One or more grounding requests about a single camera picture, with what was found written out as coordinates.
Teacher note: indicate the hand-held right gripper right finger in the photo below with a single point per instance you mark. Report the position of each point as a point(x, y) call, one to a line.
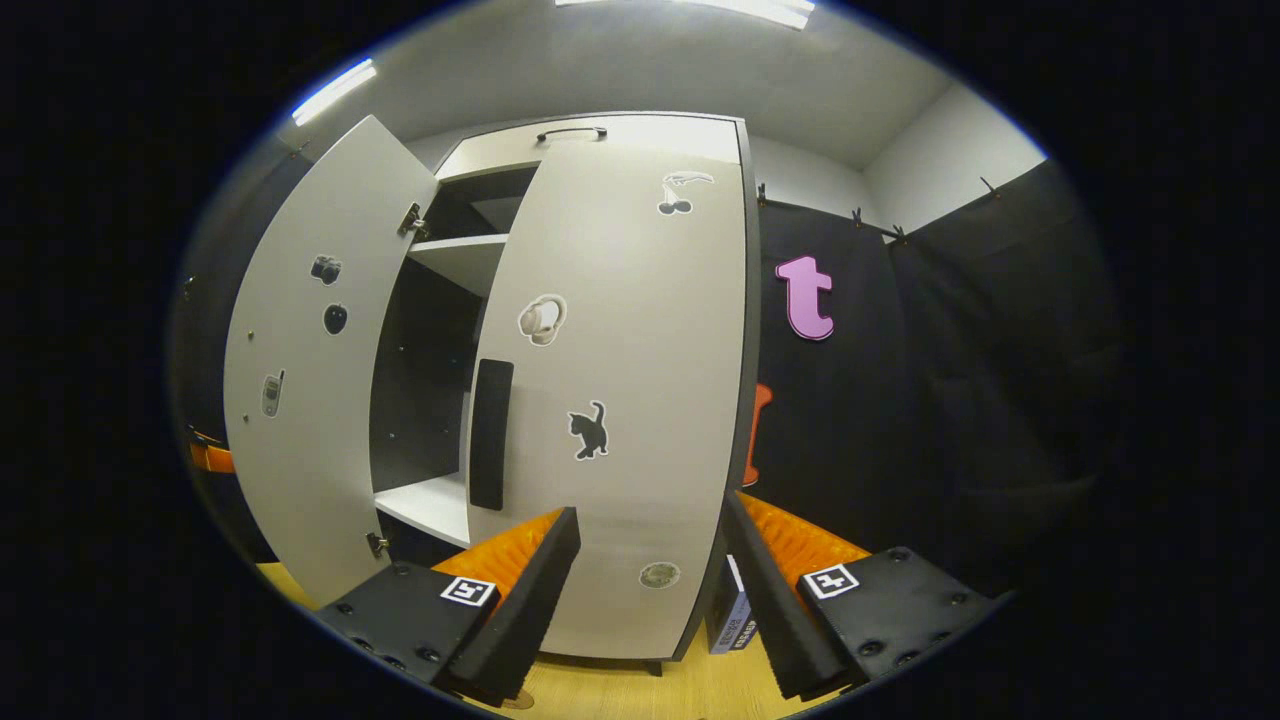
point(775, 600)

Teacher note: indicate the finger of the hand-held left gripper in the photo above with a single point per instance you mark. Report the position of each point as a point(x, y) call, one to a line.
point(215, 460)

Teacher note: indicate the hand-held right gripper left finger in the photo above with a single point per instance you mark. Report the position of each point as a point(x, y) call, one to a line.
point(530, 610)

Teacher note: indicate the white door with cat sticker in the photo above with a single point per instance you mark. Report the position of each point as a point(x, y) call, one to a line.
point(640, 350)

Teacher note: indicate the white door with phone sticker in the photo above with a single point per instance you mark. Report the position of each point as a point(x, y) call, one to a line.
point(300, 450)

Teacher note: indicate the black backdrop cloth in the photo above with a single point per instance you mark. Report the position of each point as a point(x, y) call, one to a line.
point(1000, 400)

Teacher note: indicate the ceiling light strip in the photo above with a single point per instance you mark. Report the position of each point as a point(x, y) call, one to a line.
point(700, 8)
point(335, 90)

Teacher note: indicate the white cabinet with shelves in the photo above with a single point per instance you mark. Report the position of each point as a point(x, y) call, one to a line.
point(600, 135)

